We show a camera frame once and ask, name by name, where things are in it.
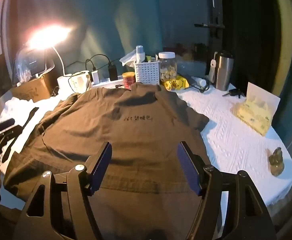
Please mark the white charger plug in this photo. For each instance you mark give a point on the white charger plug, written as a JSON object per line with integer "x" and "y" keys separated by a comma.
{"x": 95, "y": 76}

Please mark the cardboard box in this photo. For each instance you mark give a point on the cardboard box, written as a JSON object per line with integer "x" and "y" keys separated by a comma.
{"x": 33, "y": 90}

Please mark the black tablet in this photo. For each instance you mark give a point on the black tablet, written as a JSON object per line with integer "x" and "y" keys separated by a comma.
{"x": 39, "y": 62}

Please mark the dark olive t-shirt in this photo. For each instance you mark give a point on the dark olive t-shirt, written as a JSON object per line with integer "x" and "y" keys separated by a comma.
{"x": 136, "y": 135}

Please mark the clear jar with white lid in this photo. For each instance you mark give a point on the clear jar with white lid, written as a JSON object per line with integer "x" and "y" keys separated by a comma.
{"x": 167, "y": 70}

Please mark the yellow snack bag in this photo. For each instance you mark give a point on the yellow snack bag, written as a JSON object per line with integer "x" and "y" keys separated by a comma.
{"x": 175, "y": 83}

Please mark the black car key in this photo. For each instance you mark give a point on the black car key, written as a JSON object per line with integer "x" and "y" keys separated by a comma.
{"x": 234, "y": 92}

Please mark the red tin can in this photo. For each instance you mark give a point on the red tin can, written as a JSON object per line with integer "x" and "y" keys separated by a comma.
{"x": 129, "y": 80}

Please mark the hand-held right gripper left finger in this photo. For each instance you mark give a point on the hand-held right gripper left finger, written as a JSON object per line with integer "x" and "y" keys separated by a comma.
{"x": 102, "y": 165}

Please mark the white desk lamp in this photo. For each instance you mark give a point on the white desk lamp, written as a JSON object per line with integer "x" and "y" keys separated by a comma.
{"x": 64, "y": 82}

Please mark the yellow tissue pack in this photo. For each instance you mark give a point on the yellow tissue pack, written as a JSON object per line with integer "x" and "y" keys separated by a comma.
{"x": 255, "y": 117}

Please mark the small white bottle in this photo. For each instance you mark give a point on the small white bottle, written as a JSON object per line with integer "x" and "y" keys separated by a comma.
{"x": 200, "y": 81}

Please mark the small black gadget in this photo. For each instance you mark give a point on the small black gadget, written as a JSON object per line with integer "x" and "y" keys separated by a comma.
{"x": 54, "y": 91}

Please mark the teal curtain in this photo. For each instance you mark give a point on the teal curtain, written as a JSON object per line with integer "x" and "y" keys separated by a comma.
{"x": 111, "y": 17}

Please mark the white textured tablecloth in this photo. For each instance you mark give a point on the white textured tablecloth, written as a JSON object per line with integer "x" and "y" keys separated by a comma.
{"x": 235, "y": 140}

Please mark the black power adapter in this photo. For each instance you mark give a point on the black power adapter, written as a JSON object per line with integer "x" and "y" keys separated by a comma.
{"x": 112, "y": 73}

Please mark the white electric kettle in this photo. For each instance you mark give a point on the white electric kettle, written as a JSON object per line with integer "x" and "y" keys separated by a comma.
{"x": 79, "y": 81}

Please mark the white tissue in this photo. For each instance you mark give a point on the white tissue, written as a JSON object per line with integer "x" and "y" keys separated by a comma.
{"x": 128, "y": 58}

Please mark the yellow-green panel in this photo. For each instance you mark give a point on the yellow-green panel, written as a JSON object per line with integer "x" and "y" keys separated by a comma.
{"x": 285, "y": 42}

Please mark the white plastic basket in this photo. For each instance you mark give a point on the white plastic basket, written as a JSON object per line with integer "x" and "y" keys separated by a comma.
{"x": 147, "y": 72}

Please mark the white garment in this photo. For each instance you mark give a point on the white garment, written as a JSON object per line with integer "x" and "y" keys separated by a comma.
{"x": 16, "y": 107}

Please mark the clear plastic bag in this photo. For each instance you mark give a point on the clear plastic bag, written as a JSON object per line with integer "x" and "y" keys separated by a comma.
{"x": 21, "y": 67}

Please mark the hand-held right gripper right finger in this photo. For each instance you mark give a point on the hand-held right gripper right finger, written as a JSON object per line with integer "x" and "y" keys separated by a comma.
{"x": 188, "y": 170}

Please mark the stainless steel tumbler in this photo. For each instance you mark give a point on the stainless steel tumbler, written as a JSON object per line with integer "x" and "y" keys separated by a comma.
{"x": 224, "y": 72}

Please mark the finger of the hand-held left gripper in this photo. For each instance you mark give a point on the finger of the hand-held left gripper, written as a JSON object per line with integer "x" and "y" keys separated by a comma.
{"x": 6, "y": 123}
{"x": 12, "y": 132}

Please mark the white hanging tag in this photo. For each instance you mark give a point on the white hanging tag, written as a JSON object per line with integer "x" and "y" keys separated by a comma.
{"x": 212, "y": 67}

